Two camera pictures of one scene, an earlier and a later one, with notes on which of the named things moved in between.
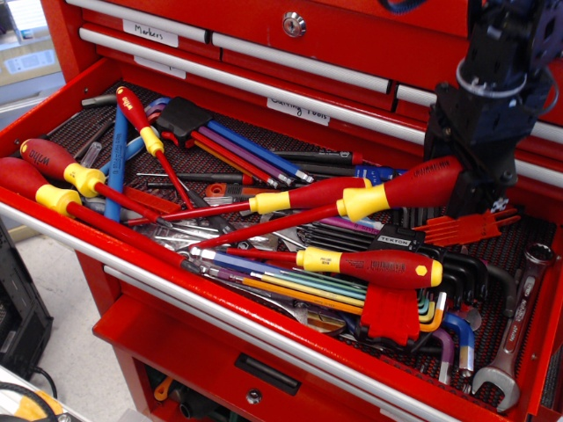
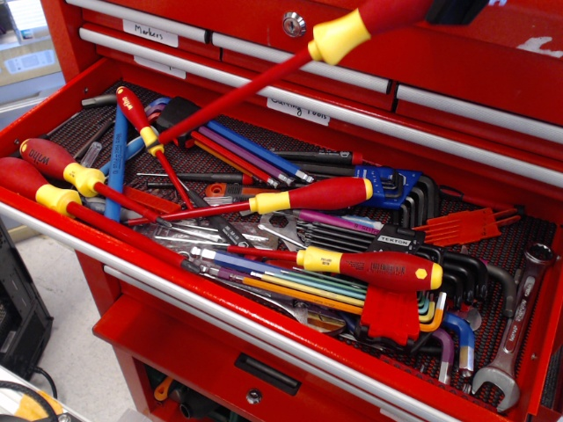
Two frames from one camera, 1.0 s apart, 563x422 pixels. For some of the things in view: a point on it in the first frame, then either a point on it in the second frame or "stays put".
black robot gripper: (485, 134) → (454, 12)
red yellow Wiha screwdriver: (54, 161) stays put
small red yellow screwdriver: (149, 134) stays put
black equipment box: (25, 326) stays put
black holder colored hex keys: (186, 124) stays put
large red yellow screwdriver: (362, 202) → (344, 40)
